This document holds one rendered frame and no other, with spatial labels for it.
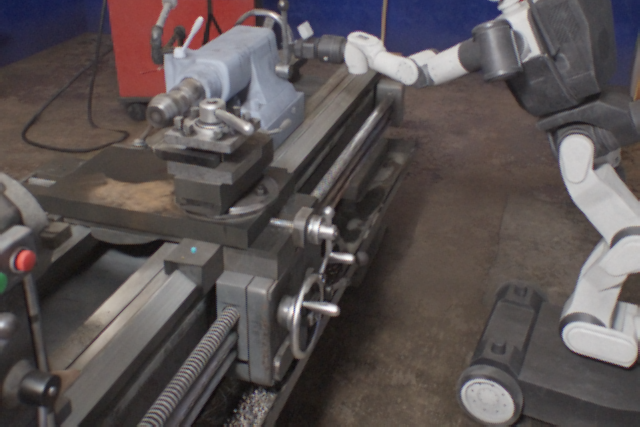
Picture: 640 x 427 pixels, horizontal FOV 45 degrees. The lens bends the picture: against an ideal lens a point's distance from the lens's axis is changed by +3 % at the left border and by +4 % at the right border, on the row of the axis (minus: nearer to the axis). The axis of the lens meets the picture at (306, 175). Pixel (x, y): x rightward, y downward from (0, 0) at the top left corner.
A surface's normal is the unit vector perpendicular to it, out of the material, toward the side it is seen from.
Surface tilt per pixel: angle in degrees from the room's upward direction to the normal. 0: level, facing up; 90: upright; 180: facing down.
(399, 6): 90
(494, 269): 0
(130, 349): 36
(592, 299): 90
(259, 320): 90
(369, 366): 0
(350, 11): 90
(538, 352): 0
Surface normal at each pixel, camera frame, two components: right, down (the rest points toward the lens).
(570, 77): -0.55, 0.44
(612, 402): 0.00, -0.90
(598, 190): -0.09, 0.66
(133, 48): 0.01, 0.44
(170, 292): 0.55, -0.65
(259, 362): -0.33, 0.41
